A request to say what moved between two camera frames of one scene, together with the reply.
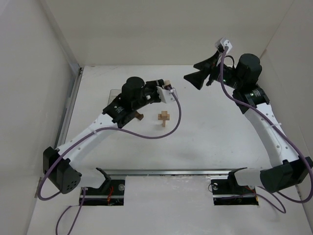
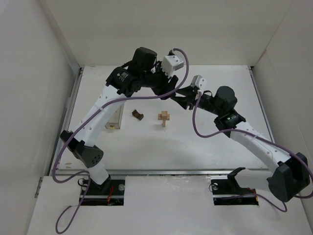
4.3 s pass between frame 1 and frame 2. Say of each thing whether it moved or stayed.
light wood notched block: stayed
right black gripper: moved
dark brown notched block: stayed
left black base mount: stayed
